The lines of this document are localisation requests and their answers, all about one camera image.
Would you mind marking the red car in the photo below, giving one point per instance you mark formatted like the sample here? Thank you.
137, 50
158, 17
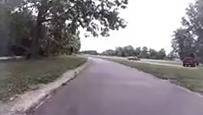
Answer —
133, 58

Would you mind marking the distant row of trees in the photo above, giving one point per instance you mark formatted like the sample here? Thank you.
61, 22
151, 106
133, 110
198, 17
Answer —
140, 52

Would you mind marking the grey asphalt road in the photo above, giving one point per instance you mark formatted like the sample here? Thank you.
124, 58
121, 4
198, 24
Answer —
121, 94

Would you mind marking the pale concrete kerb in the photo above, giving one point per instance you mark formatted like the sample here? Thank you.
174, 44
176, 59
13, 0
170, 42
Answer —
54, 81

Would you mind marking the pale cross road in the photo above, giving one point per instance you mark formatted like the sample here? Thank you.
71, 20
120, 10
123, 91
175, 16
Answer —
156, 62

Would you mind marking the large leafy tree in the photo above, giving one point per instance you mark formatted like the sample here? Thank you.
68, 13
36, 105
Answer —
35, 40

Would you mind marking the grass verge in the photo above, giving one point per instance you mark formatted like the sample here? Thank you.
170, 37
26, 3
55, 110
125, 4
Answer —
182, 76
28, 73

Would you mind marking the red vehicle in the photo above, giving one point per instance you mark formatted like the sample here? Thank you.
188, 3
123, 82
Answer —
189, 61

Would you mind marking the pale side path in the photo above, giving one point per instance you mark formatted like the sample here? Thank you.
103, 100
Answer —
2, 58

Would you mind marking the dense wood of trees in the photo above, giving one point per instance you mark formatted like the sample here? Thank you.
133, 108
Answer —
4, 35

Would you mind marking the group of trees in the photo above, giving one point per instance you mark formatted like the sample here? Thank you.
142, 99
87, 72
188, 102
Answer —
200, 35

